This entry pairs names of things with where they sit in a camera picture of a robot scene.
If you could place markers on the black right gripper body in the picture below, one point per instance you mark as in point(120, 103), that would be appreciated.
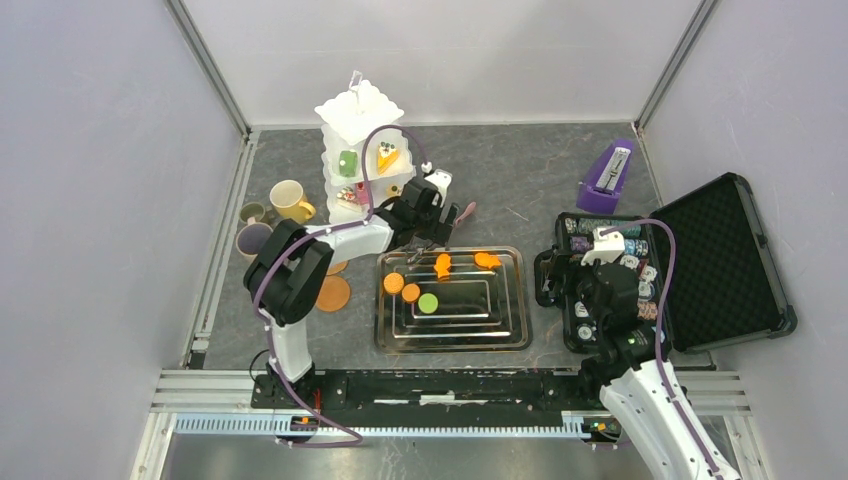
point(579, 278)

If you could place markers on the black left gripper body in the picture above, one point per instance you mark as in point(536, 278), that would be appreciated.
point(428, 226)

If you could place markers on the yellow kiwi topped cake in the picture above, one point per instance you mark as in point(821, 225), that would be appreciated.
point(386, 155)

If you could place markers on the strawberry triangle cake slice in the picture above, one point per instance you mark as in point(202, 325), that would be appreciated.
point(346, 198)

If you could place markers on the small round orange biscuit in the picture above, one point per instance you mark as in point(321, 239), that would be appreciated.
point(410, 293)

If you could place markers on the orange fish cookie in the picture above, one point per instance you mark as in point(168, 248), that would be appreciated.
point(486, 261)

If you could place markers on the green swiss roll cake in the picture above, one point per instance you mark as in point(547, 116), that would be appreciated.
point(348, 163)

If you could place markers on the yellow layered cake slice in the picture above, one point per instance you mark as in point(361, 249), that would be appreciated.
point(394, 190)

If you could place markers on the pink cake slice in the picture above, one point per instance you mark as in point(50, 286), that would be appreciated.
point(362, 193)

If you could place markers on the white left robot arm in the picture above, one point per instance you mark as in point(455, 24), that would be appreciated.
point(286, 277)

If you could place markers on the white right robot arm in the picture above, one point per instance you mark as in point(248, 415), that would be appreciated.
point(629, 374)

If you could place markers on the green patterned chip roll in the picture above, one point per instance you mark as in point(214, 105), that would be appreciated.
point(588, 226)

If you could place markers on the white three-tier dessert stand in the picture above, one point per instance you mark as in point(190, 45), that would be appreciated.
point(349, 123)

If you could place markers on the stainless steel serving tray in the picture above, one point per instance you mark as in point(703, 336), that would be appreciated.
point(479, 310)

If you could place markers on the green round macaron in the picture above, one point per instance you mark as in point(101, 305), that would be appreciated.
point(428, 303)

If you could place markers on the woven rattan coaster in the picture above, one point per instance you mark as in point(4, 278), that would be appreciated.
point(337, 268)

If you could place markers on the black poker chip case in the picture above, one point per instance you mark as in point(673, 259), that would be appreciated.
point(704, 267)

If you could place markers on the purple metronome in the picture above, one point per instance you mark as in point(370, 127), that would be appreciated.
point(600, 190)

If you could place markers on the round wooden coaster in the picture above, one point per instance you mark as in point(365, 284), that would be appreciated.
point(334, 294)

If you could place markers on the yellow mug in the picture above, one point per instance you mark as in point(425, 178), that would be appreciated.
point(289, 200)

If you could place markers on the small green cup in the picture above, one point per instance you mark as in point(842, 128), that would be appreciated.
point(256, 212)

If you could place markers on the pink tall mug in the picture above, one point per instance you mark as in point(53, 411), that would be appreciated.
point(251, 238)

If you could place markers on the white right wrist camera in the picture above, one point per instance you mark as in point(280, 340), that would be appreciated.
point(607, 246)

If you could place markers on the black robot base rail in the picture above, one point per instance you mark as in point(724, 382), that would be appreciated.
point(458, 398)

